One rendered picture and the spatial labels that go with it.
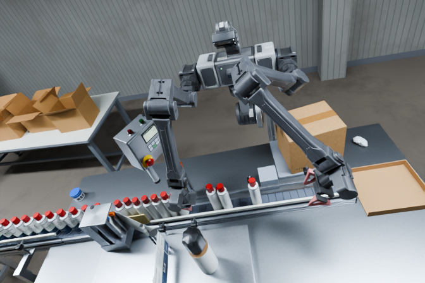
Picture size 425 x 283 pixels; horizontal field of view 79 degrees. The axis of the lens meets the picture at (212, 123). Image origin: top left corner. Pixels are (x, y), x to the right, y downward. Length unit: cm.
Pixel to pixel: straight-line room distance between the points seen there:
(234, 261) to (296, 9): 297
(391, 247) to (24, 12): 463
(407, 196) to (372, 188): 14
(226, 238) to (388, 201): 81
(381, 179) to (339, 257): 49
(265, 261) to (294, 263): 13
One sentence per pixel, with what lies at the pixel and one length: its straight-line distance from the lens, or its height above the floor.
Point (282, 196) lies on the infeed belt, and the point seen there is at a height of 88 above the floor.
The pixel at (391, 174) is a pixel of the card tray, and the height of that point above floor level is 83.
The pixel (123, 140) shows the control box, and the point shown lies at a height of 148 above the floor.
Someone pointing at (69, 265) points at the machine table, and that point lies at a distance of 181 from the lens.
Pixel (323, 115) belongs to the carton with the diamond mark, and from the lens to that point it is 151.
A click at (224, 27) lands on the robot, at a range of 109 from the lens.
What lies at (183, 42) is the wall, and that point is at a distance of 377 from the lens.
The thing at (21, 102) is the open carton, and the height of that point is 108.
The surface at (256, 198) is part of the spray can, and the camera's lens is 137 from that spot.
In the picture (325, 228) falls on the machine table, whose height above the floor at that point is 83.
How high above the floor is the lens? 211
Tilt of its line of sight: 39 degrees down
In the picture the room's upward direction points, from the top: 18 degrees counter-clockwise
